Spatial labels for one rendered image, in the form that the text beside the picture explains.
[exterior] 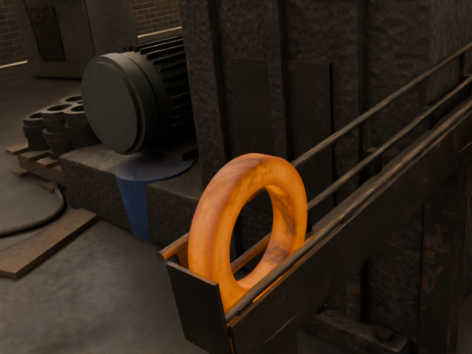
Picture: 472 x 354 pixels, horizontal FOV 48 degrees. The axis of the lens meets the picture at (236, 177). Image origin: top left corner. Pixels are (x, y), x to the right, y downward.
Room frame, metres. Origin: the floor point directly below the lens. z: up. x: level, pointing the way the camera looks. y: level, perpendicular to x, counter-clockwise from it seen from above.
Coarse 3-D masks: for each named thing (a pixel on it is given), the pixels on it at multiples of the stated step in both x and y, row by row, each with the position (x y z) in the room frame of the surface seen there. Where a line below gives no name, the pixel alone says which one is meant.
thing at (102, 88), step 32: (96, 64) 1.96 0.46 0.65; (128, 64) 1.91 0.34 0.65; (160, 64) 1.99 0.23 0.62; (96, 96) 1.99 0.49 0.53; (128, 96) 1.85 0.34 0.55; (160, 96) 1.90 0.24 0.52; (96, 128) 2.02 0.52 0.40; (128, 128) 1.87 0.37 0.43; (160, 128) 1.91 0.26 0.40; (192, 128) 2.24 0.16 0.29; (64, 160) 2.15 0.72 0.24; (96, 160) 2.07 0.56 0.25; (96, 192) 2.01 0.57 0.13; (160, 192) 1.71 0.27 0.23; (192, 192) 1.64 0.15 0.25; (128, 224) 1.88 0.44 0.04; (160, 224) 1.73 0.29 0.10
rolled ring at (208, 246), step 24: (240, 168) 0.52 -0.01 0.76; (264, 168) 0.54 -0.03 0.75; (288, 168) 0.57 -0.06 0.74; (216, 192) 0.50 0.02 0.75; (240, 192) 0.50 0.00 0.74; (288, 192) 0.57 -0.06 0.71; (216, 216) 0.48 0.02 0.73; (288, 216) 0.58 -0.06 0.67; (192, 240) 0.48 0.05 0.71; (216, 240) 0.47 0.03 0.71; (288, 240) 0.57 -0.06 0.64; (192, 264) 0.48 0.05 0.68; (216, 264) 0.47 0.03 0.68; (264, 264) 0.56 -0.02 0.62; (240, 288) 0.49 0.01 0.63
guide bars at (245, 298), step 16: (464, 112) 0.90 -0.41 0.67; (448, 128) 0.85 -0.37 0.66; (400, 160) 0.74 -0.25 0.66; (384, 176) 0.70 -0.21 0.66; (368, 192) 0.66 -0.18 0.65; (352, 208) 0.63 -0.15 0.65; (336, 224) 0.60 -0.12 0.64; (320, 240) 0.58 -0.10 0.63; (288, 256) 0.54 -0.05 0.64; (272, 272) 0.52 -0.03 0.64; (256, 288) 0.49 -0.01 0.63; (240, 304) 0.47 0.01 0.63
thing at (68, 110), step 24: (72, 96) 2.90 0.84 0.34; (24, 120) 2.64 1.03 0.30; (48, 120) 2.45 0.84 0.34; (72, 120) 2.26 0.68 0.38; (24, 144) 2.76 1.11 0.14; (48, 144) 2.46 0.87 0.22; (72, 144) 2.32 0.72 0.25; (96, 144) 2.28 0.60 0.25; (24, 168) 2.71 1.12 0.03; (48, 168) 2.39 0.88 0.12
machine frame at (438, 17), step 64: (192, 0) 1.46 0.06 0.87; (256, 0) 1.31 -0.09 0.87; (320, 0) 1.19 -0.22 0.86; (384, 0) 1.08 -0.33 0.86; (448, 0) 1.07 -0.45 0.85; (192, 64) 1.49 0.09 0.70; (256, 64) 1.31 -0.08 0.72; (320, 64) 1.18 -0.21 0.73; (384, 64) 1.08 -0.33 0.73; (448, 64) 1.08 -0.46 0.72; (256, 128) 1.32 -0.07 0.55; (320, 128) 1.18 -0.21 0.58; (384, 128) 1.08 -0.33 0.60; (320, 192) 1.19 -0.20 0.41; (256, 256) 1.37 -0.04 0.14; (384, 256) 1.08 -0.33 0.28; (320, 320) 1.14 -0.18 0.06; (384, 320) 1.08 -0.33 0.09
